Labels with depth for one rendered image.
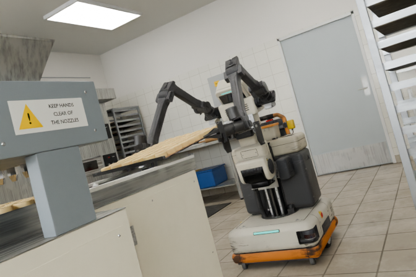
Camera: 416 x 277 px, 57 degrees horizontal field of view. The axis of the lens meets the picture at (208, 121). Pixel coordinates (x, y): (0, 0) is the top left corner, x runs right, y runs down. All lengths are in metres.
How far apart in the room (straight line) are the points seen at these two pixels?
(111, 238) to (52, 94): 0.37
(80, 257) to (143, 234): 0.48
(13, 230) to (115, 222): 0.23
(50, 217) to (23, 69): 0.39
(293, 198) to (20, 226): 2.19
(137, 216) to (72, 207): 0.47
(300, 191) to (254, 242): 0.49
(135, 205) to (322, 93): 4.59
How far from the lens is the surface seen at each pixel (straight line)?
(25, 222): 1.04
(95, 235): 0.97
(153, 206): 1.44
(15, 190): 5.16
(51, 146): 0.92
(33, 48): 1.10
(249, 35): 6.05
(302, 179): 2.86
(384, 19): 1.75
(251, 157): 2.67
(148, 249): 1.40
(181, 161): 1.65
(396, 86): 1.74
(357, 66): 5.62
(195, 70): 6.44
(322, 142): 5.76
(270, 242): 2.71
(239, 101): 2.00
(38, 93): 0.94
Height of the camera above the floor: 0.96
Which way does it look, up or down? 2 degrees up
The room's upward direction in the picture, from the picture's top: 15 degrees counter-clockwise
